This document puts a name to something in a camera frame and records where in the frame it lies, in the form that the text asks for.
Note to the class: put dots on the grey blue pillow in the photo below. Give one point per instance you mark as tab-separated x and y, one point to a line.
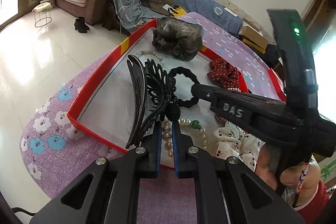
131	10

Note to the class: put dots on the person's right hand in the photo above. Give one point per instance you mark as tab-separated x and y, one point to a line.
266	165

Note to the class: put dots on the red box tray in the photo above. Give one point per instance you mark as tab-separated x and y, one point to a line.
110	87

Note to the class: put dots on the purple floral bedsheet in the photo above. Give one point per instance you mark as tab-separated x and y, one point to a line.
86	150

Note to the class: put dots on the red polka dot scrunchie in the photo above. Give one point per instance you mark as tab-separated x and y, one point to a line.
226	74

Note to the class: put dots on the black hair claw clip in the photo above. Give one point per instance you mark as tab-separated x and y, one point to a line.
151	98

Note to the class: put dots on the black ankle boots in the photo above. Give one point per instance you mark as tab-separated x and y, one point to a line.
80	24

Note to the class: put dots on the yellow black package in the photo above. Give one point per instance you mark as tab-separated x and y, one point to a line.
173	10

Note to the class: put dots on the white cherry print scrunchie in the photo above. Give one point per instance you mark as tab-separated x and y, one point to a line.
235	145

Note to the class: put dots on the fur hair clip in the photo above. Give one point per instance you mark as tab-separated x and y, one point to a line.
178	39

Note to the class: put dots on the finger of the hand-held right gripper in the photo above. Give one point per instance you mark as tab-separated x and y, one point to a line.
210	94

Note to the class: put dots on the brown cardboard box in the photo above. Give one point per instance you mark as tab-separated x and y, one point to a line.
254	39

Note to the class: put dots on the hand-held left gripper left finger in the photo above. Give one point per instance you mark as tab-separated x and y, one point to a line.
157	146

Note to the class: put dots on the blue checked quilt roll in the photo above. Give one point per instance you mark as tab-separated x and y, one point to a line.
199	3

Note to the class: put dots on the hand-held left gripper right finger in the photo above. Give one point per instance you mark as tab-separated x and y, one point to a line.
176	150

